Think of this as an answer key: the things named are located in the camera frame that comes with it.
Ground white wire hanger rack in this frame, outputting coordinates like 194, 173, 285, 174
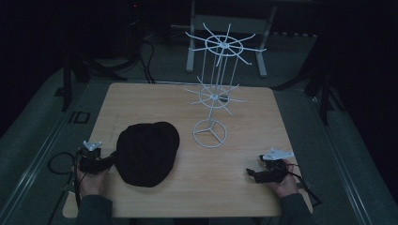
182, 22, 268, 149

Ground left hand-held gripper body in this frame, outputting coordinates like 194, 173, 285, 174
77, 140, 109, 174

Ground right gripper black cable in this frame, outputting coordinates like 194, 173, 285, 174
286, 162, 323, 208

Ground white metal stand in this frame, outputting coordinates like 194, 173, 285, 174
185, 0, 278, 79

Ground black tripod stand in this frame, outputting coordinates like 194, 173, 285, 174
271, 37, 346, 127
54, 52, 129, 113

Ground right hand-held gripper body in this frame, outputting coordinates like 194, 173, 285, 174
253, 147, 296, 184

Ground black floor cables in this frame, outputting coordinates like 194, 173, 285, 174
125, 34, 157, 84

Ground person's left hand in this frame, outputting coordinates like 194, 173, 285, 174
73, 166, 110, 198

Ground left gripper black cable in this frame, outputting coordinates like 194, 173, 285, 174
47, 151, 83, 225

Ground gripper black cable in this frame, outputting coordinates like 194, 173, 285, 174
47, 151, 83, 225
286, 162, 323, 208

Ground black hat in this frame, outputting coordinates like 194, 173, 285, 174
115, 121, 181, 188

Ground person's right hand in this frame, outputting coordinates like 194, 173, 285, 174
268, 159, 300, 199

